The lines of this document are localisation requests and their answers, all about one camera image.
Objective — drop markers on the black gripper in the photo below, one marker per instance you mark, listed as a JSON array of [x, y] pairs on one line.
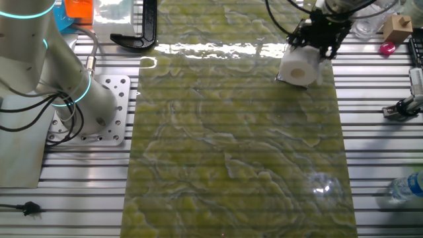
[[325, 24]]

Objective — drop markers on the white toilet paper roll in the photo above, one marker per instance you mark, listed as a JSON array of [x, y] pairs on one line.
[[299, 64]]

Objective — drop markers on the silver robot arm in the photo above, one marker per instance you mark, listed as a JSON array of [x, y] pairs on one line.
[[49, 66]]

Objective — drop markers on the chrome toilet paper holder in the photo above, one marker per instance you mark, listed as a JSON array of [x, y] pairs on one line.
[[282, 77]]

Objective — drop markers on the clear glass mug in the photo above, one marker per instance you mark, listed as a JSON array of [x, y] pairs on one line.
[[367, 26]]

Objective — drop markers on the small pink toy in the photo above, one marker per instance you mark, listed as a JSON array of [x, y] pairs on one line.
[[387, 48]]

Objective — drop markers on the wooden block with peg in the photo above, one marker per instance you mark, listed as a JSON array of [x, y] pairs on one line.
[[396, 29]]

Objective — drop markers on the green marble pattern mat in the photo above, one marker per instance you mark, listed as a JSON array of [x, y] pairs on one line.
[[215, 165]]

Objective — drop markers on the black C-clamp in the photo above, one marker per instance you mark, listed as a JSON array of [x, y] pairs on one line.
[[148, 23]]

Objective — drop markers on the clear water bottle blue label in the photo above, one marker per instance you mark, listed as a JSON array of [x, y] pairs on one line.
[[404, 188]]

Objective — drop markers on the translucent plastic box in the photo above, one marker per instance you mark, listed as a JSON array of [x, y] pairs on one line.
[[112, 20]]

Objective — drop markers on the gray paper sheet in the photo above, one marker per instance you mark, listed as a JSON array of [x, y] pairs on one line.
[[20, 148]]

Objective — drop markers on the black power plug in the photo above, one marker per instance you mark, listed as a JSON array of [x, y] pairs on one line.
[[31, 208]]

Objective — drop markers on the small silver clamp bracket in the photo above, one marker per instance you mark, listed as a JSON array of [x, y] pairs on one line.
[[401, 109]]

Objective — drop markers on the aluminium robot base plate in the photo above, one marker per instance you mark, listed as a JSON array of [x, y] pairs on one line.
[[116, 86]]

